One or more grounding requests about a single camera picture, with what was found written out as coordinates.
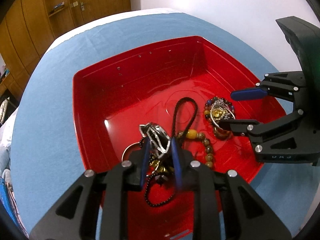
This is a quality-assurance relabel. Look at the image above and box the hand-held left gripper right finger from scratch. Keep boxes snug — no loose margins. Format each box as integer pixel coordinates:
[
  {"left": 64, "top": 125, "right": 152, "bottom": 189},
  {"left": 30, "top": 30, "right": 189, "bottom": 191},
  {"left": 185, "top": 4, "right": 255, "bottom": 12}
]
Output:
[{"left": 171, "top": 137, "right": 293, "bottom": 240}]

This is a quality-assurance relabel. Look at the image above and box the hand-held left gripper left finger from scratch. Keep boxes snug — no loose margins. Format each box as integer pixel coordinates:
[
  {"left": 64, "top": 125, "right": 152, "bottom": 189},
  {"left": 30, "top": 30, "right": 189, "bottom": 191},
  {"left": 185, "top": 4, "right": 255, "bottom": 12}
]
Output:
[{"left": 29, "top": 137, "right": 152, "bottom": 240}]

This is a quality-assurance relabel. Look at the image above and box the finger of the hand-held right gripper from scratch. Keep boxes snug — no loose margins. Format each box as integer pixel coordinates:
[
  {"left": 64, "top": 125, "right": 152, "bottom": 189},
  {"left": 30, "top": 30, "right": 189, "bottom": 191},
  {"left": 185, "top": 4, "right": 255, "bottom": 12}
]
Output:
[
  {"left": 219, "top": 108, "right": 320, "bottom": 167},
  {"left": 230, "top": 71, "right": 307, "bottom": 105}
]

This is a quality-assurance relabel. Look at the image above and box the wide silver bangle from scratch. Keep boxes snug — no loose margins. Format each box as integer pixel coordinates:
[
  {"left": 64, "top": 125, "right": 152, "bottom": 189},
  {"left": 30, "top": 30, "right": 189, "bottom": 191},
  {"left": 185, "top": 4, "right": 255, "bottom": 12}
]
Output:
[{"left": 122, "top": 142, "right": 143, "bottom": 162}]

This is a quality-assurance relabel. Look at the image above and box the silver hoop bangle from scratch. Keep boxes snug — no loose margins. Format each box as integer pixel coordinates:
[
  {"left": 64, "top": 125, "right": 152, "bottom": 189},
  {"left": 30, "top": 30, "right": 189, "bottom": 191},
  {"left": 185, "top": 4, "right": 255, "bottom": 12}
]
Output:
[{"left": 209, "top": 102, "right": 236, "bottom": 128}]

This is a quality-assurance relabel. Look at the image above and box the black bead necklace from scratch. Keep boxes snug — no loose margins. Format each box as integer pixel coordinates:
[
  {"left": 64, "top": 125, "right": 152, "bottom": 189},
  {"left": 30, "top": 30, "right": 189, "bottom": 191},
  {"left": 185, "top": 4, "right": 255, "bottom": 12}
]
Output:
[{"left": 143, "top": 152, "right": 177, "bottom": 208}]

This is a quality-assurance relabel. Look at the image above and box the silver link bracelet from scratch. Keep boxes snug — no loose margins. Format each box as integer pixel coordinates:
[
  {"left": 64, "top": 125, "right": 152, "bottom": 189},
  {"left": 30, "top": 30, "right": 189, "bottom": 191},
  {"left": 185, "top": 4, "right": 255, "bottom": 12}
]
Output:
[{"left": 139, "top": 122, "right": 172, "bottom": 159}]

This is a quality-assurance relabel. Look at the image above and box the yellow bead black cord bracelet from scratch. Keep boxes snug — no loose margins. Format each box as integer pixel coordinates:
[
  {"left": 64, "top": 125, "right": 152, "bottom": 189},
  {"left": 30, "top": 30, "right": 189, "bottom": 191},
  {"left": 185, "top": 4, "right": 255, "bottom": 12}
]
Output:
[{"left": 170, "top": 97, "right": 215, "bottom": 168}]

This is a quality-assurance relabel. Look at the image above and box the brown bead bracelet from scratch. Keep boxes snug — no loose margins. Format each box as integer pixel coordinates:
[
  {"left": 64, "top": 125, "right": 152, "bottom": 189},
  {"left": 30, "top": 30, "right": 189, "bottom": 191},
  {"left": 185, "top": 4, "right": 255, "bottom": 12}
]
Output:
[{"left": 204, "top": 97, "right": 236, "bottom": 140}]

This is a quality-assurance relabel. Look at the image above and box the red box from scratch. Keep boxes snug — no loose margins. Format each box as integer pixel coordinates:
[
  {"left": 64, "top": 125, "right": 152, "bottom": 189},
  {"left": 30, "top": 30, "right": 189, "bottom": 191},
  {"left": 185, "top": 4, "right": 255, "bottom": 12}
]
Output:
[{"left": 72, "top": 35, "right": 287, "bottom": 240}]

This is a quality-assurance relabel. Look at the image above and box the printed blanket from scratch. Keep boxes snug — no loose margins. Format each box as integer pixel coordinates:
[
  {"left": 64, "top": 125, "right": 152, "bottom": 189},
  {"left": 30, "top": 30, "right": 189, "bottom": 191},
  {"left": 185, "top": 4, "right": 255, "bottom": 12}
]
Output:
[{"left": 0, "top": 120, "right": 28, "bottom": 235}]

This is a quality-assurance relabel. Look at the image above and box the wooden wardrobe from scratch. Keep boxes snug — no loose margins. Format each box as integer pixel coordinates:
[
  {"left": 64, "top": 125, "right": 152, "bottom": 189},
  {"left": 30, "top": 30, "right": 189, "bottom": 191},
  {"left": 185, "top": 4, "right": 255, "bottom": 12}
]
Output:
[{"left": 0, "top": 0, "right": 132, "bottom": 100}]

